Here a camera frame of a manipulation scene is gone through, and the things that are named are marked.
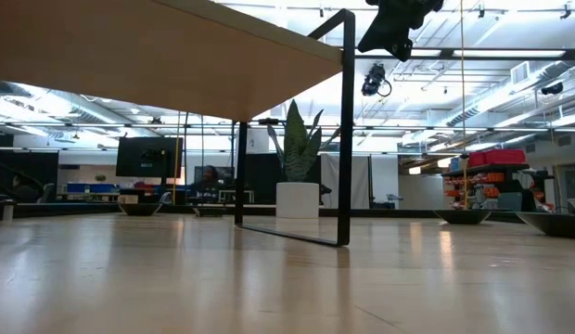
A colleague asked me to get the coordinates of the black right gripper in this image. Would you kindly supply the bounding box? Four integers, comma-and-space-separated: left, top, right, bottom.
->
357, 0, 444, 51

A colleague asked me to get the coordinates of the leaf-shaped black plate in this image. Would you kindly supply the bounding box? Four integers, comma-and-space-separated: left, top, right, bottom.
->
433, 208, 493, 226
516, 211, 575, 240

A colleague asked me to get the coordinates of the white curtain panel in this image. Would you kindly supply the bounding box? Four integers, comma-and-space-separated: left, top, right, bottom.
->
320, 152, 372, 211

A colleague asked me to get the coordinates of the storage rack with red bins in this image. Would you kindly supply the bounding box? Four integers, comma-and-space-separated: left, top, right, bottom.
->
442, 148, 556, 213

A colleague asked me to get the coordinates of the black partition panel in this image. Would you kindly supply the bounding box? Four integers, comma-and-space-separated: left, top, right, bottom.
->
247, 152, 323, 205
0, 150, 61, 194

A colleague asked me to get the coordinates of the snake plant in white pot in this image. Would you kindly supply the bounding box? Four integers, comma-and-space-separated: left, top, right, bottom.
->
267, 98, 342, 220

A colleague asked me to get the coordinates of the small dark monitor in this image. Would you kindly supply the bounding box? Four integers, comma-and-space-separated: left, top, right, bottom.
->
193, 165, 236, 189

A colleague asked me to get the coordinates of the person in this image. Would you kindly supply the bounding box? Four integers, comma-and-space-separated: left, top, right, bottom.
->
188, 164, 226, 205
11, 173, 41, 203

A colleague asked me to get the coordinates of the wooden shelf with black legs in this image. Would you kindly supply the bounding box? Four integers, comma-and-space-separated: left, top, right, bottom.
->
0, 0, 357, 248

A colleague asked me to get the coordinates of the wavy square black plate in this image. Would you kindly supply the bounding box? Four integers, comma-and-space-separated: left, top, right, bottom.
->
117, 202, 164, 217

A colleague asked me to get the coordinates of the blue storage bin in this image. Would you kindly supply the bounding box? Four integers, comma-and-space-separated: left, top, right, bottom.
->
66, 182, 118, 194

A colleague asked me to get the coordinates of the black overhead camera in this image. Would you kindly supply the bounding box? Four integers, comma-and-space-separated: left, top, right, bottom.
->
360, 63, 393, 98

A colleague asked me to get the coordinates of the black wall monitor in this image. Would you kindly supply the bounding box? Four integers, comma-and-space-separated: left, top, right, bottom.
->
115, 136, 185, 179

